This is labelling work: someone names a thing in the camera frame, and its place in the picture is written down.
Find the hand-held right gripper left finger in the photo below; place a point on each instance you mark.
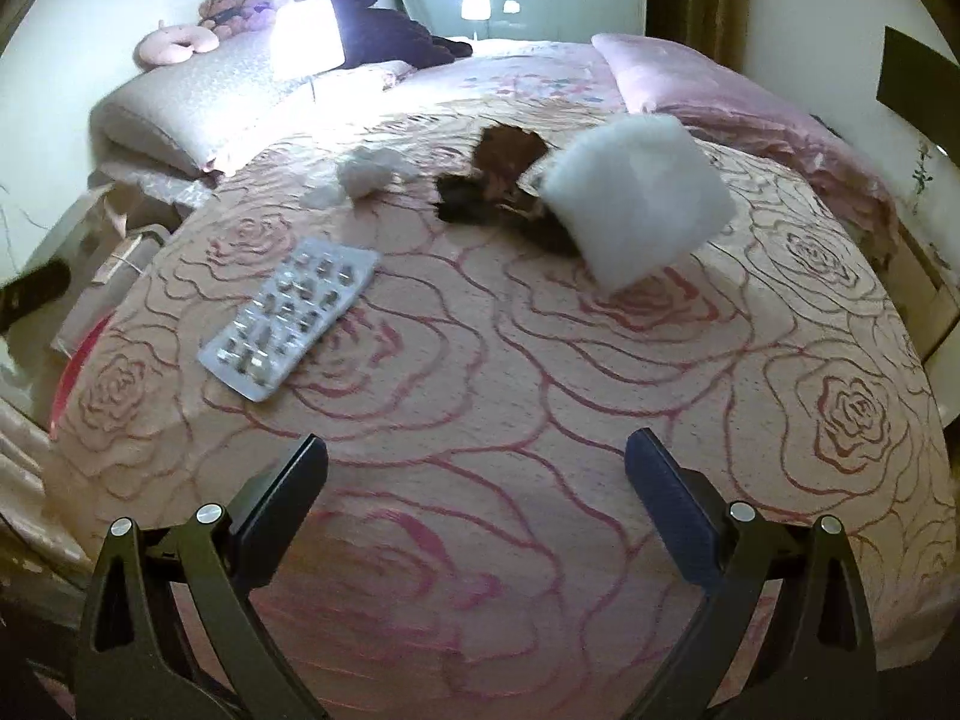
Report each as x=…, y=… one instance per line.
x=281, y=510

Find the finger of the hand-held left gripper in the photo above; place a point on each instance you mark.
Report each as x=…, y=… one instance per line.
x=34, y=289

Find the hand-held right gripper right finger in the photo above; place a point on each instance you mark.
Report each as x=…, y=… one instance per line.
x=675, y=517

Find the pink plastic basket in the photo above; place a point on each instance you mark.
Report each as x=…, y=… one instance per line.
x=75, y=367

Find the silver blister pack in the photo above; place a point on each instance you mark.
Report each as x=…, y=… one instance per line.
x=285, y=315

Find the white tissue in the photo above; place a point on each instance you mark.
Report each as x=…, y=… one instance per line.
x=367, y=169

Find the dark brown wrapper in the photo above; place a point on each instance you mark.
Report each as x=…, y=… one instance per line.
x=502, y=157

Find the pale patterned curtain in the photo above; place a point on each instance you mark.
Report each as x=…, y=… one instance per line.
x=22, y=457

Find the rose pattern blanket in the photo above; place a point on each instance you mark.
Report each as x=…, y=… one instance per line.
x=525, y=390

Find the grey headboard cushion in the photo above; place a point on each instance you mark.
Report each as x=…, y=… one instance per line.
x=187, y=105

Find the pink neck pillow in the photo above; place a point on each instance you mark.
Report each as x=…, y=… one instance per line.
x=169, y=45

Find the floral plush toys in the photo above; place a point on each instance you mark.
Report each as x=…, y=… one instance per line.
x=240, y=11

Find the white cabinet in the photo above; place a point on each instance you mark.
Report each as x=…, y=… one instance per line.
x=930, y=262

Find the white shade table lamp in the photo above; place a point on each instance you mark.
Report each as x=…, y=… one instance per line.
x=304, y=37

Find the dark purple cloth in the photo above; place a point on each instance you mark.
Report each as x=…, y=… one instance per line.
x=390, y=34

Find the pink floral bedsheet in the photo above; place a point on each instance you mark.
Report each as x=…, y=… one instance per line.
x=510, y=75

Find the dark flat panel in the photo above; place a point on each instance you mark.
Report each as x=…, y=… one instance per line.
x=919, y=82

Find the brown upholstered bed frame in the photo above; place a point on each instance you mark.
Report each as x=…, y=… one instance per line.
x=90, y=307

